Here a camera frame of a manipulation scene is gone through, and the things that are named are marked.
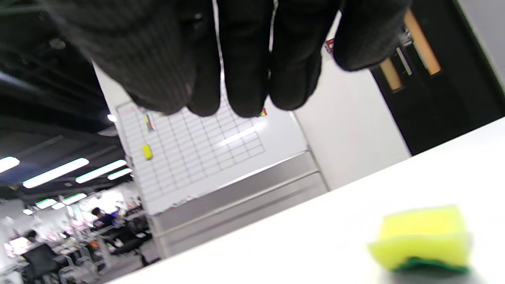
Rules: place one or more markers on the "black office chair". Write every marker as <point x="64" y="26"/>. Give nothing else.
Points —
<point x="126" y="241"/>

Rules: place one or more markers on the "yellow whiteboard magnet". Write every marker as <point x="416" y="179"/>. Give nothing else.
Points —
<point x="147" y="152"/>

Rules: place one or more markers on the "black door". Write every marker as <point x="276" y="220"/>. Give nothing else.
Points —
<point x="453" y="114"/>

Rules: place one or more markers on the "coloured magnet strip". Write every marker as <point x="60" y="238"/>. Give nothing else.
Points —
<point x="149" y="123"/>

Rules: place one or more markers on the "row of ceiling light strips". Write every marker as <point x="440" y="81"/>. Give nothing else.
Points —
<point x="55" y="172"/>

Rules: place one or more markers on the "red wall sign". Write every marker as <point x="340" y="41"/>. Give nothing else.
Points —
<point x="329" y="44"/>

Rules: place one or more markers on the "small coloured magnets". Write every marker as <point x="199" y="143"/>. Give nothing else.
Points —
<point x="262" y="113"/>

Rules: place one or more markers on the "whiteboard on metal stand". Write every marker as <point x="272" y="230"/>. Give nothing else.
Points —
<point x="197" y="157"/>

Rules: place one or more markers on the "yellow green sponge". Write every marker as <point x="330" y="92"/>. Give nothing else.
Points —
<point x="422" y="236"/>

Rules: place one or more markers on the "person's right hand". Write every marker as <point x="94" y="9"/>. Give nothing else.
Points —
<point x="244" y="59"/>

